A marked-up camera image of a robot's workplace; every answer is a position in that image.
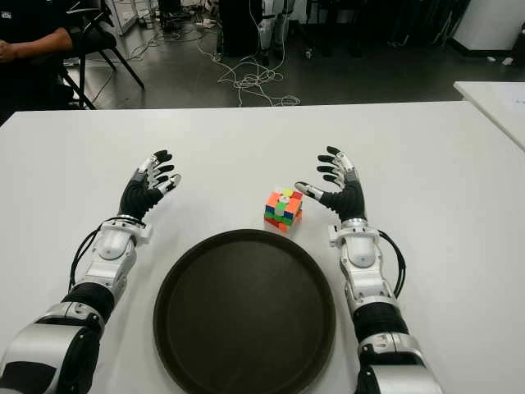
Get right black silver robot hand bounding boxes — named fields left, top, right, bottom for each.
left=294, top=144, right=367, bottom=222

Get multicoloured Rubik's cube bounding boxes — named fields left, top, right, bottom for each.
left=263, top=187, right=304, bottom=233

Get right arm black cable bundle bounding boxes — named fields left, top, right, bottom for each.
left=379, top=231, right=407, bottom=299

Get tangled white floor cable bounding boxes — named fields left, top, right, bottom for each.
left=196, top=40, right=301, bottom=108

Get black folding chair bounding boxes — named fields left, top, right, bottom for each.
left=57, top=0, right=145, bottom=110

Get arm black cable bundle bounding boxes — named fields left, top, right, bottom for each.
left=379, top=231, right=407, bottom=299
left=67, top=227, right=103, bottom=295

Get left arm black cable bundle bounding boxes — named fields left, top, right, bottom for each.
left=67, top=227, right=103, bottom=295

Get silver humanoid robot legs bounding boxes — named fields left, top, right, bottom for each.
left=257, top=0, right=290, bottom=62

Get white glass display case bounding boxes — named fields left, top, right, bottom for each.
left=105, top=0, right=159, bottom=37

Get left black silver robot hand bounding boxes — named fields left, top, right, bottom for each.
left=117, top=149, right=183, bottom=226

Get white cabinet with black base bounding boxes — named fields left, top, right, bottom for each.
left=452, top=0, right=525, bottom=57

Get seated person in black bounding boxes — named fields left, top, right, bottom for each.
left=0, top=0, right=77, bottom=110

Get white side table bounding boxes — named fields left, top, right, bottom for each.
left=453, top=80, right=525, bottom=151

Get dark brown round plate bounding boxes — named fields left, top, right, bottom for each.
left=153, top=228, right=337, bottom=394

